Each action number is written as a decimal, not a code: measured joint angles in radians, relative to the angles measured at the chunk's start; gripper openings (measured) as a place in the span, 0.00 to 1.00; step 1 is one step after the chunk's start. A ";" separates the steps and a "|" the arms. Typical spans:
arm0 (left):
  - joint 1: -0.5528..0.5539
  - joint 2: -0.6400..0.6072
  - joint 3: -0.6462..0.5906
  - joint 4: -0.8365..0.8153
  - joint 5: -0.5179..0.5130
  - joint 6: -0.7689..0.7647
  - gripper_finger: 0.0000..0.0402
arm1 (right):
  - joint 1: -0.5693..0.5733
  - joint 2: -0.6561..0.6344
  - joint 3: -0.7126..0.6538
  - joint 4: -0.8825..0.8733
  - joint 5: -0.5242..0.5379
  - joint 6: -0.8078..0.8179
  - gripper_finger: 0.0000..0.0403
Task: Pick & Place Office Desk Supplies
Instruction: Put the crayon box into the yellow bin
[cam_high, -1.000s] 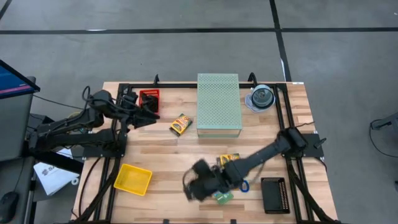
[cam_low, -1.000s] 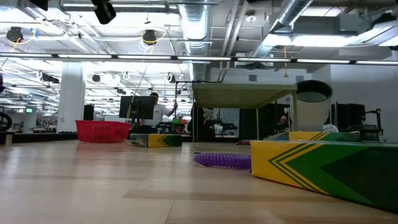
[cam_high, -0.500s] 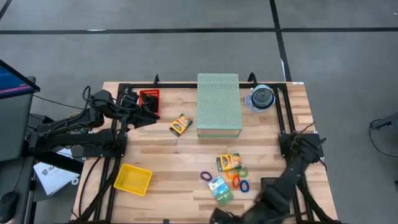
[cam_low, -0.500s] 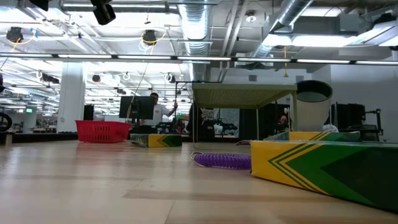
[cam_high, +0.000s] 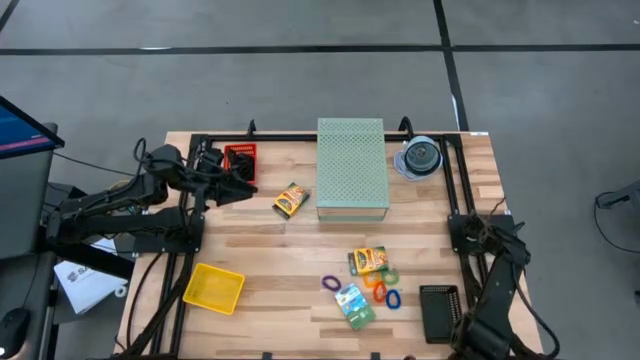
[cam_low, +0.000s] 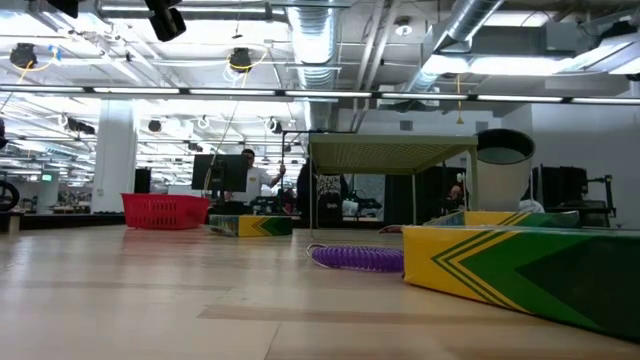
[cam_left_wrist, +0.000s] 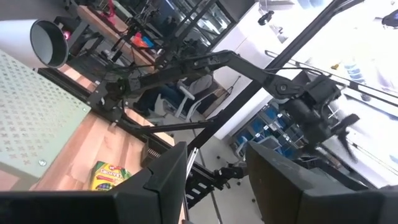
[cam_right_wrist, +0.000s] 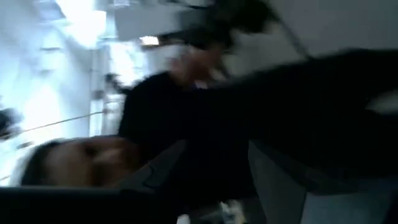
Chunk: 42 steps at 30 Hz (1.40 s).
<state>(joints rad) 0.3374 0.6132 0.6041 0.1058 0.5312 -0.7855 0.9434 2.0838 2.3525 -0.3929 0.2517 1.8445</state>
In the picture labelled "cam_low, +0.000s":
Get red plastic basket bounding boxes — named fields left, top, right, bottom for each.
left=121, top=193, right=211, bottom=231

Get yellow green crayon box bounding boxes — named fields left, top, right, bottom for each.
left=423, top=209, right=581, bottom=229
left=208, top=214, right=294, bottom=238

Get purple coil ring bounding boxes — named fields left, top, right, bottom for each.
left=306, top=243, right=405, bottom=274

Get green card box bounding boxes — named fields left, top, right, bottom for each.
left=402, top=224, right=640, bottom=344

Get black ceiling device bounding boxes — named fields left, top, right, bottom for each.
left=229, top=47, right=253, bottom=74
left=9, top=42, right=39, bottom=70

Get white building column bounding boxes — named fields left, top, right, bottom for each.
left=91, top=99, right=138, bottom=215

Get black box speaker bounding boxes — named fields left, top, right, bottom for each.
left=133, top=167, right=152, bottom=195

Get black background monitor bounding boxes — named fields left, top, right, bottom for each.
left=191, top=153, right=250, bottom=192

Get green perforated metal shelf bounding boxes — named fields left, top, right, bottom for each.
left=308, top=132, right=480, bottom=236

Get LED light bar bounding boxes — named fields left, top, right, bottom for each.
left=0, top=83, right=640, bottom=106

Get white cylindrical cup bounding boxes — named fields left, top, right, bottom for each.
left=474, top=128, right=537, bottom=214

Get black equipment stand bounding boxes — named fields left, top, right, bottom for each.
left=531, top=166, right=617, bottom=215

